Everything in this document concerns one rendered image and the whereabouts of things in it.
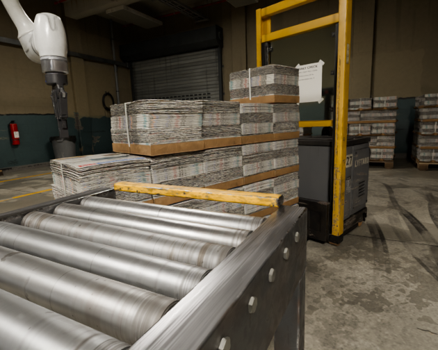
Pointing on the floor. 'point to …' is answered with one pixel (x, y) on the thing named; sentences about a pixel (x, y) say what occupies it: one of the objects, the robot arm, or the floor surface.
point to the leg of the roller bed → (293, 321)
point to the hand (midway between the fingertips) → (62, 128)
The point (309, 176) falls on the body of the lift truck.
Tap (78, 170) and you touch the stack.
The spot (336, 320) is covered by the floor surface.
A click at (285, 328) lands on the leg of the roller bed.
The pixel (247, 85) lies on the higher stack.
